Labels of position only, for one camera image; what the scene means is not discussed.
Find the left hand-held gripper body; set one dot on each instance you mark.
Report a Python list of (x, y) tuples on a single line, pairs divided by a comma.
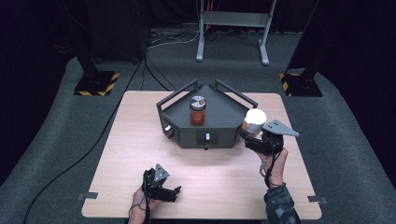
[(154, 182)]

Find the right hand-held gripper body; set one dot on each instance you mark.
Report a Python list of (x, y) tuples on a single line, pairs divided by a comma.
[(271, 141)]

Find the white-lidded jar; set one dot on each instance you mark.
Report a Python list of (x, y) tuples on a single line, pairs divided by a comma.
[(255, 119)]

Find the black hexagonal scale device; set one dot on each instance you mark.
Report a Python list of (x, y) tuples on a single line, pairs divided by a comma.
[(221, 115)]

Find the glass jar of red powder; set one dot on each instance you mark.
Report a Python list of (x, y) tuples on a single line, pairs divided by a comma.
[(198, 116)]

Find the person's right hand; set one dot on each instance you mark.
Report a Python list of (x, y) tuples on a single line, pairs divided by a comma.
[(278, 168)]

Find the person's left hand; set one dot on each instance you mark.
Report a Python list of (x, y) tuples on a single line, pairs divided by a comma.
[(138, 205)]

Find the black stand with striped base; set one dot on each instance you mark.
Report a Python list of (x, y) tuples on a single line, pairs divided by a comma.
[(300, 84), (96, 82)]

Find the grey tape piece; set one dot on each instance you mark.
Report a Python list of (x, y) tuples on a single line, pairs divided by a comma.
[(87, 195), (317, 199)]

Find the grey metal stand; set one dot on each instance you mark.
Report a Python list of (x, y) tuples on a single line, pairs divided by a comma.
[(233, 18)]

